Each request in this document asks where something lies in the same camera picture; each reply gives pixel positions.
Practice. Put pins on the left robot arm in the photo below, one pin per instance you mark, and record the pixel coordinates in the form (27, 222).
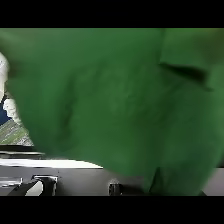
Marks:
(46, 187)

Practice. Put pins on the green garment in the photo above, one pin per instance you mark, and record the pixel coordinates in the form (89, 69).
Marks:
(126, 100)

